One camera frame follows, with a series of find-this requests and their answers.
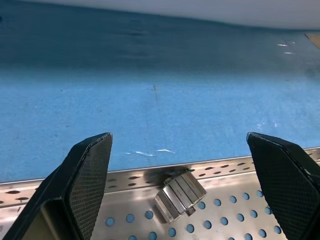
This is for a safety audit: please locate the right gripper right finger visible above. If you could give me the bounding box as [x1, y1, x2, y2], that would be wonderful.
[246, 131, 320, 240]

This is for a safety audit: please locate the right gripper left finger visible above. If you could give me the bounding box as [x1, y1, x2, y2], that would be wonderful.
[0, 132, 113, 240]

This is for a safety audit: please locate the small metal roller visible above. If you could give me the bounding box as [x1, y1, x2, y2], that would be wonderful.
[153, 171, 208, 224]

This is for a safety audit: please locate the perforated steel tray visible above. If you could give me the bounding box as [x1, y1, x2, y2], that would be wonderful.
[0, 146, 320, 240]

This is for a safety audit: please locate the brown cardboard sheet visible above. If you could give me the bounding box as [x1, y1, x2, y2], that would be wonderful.
[304, 32, 320, 48]

